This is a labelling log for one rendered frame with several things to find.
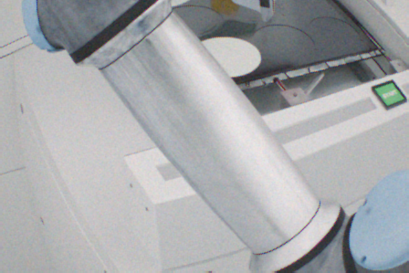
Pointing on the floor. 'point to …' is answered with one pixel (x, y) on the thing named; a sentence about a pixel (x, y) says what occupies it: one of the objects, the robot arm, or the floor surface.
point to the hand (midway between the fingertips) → (270, 15)
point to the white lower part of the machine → (16, 190)
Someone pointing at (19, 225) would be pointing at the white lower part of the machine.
